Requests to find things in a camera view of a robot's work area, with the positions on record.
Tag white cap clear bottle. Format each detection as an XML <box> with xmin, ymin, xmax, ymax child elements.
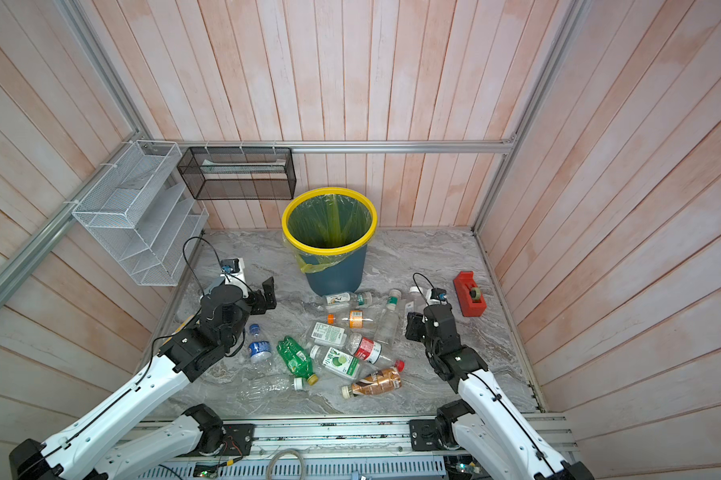
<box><xmin>403</xmin><ymin>286</ymin><xmax>426</xmax><ymax>318</ymax></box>

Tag green cap clear bottle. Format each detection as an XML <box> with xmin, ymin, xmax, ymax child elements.
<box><xmin>374</xmin><ymin>289</ymin><xmax>402</xmax><ymax>344</ymax></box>

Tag blue label water bottle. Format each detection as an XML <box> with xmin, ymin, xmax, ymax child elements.
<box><xmin>248</xmin><ymin>323</ymin><xmax>272</xmax><ymax>365</ymax></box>

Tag red label clear bottle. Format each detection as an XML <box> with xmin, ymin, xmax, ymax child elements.
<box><xmin>348</xmin><ymin>333</ymin><xmax>405</xmax><ymax>372</ymax></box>

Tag brown tea bottle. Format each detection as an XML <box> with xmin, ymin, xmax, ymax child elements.
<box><xmin>340</xmin><ymin>367</ymin><xmax>402</xmax><ymax>399</ymax></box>

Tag green plastic bottle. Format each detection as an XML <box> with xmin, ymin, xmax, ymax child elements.
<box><xmin>276</xmin><ymin>336</ymin><xmax>318</xmax><ymax>386</ymax></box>

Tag lime label white bottle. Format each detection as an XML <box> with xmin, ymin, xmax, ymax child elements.
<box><xmin>310</xmin><ymin>345</ymin><xmax>360</xmax><ymax>381</ymax></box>

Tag crushed clear plastic bottle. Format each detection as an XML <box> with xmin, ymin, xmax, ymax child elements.
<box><xmin>238</xmin><ymin>374</ymin><xmax>306</xmax><ymax>401</ymax></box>

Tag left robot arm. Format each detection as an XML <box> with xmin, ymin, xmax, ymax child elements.
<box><xmin>8</xmin><ymin>277</ymin><xmax>278</xmax><ymax>479</ymax></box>

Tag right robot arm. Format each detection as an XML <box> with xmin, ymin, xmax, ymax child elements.
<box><xmin>405</xmin><ymin>303</ymin><xmax>593</xmax><ymax>479</ymax></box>

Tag clear bottle by bin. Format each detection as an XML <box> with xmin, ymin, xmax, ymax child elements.
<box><xmin>324</xmin><ymin>291</ymin><xmax>373</xmax><ymax>312</ymax></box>

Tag teal bin with yellow rim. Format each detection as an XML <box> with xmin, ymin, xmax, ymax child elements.
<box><xmin>282</xmin><ymin>187</ymin><xmax>378</xmax><ymax>296</ymax></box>

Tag blue and white stapler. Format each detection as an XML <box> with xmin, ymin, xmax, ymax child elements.
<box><xmin>200</xmin><ymin>285</ymin><xmax>224</xmax><ymax>304</ymax></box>

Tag red tape dispenser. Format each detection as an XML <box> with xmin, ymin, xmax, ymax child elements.
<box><xmin>453</xmin><ymin>271</ymin><xmax>487</xmax><ymax>317</ymax></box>

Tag yellow keypad calculator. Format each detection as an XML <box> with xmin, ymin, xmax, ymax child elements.
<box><xmin>168</xmin><ymin>316</ymin><xmax>196</xmax><ymax>338</ymax></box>

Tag orange label clear bottle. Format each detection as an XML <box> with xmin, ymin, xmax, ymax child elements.
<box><xmin>326</xmin><ymin>309</ymin><xmax>375</xmax><ymax>330</ymax></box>

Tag white label square bottle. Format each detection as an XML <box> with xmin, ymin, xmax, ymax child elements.
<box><xmin>308</xmin><ymin>322</ymin><xmax>348</xmax><ymax>349</ymax></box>

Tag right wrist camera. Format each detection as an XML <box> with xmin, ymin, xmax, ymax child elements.
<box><xmin>425</xmin><ymin>287</ymin><xmax>448</xmax><ymax>305</ymax></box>

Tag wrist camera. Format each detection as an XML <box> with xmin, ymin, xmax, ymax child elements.
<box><xmin>220</xmin><ymin>258</ymin><xmax>248</xmax><ymax>298</ymax></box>
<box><xmin>425</xmin><ymin>287</ymin><xmax>448</xmax><ymax>305</ymax></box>

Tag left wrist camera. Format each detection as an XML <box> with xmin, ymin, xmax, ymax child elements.
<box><xmin>220</xmin><ymin>258</ymin><xmax>248</xmax><ymax>298</ymax></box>

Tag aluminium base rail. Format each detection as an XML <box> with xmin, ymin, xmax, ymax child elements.
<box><xmin>125</xmin><ymin>413</ymin><xmax>583</xmax><ymax>480</ymax></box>

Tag white wire mesh shelf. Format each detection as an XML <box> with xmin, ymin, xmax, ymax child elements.
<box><xmin>74</xmin><ymin>141</ymin><xmax>208</xmax><ymax>287</ymax></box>

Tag black wire mesh basket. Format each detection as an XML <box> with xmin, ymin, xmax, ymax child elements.
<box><xmin>178</xmin><ymin>146</ymin><xmax>296</xmax><ymax>201</ymax></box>

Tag horizontal aluminium wall rail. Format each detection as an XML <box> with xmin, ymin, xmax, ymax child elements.
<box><xmin>146</xmin><ymin>140</ymin><xmax>514</xmax><ymax>154</ymax></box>

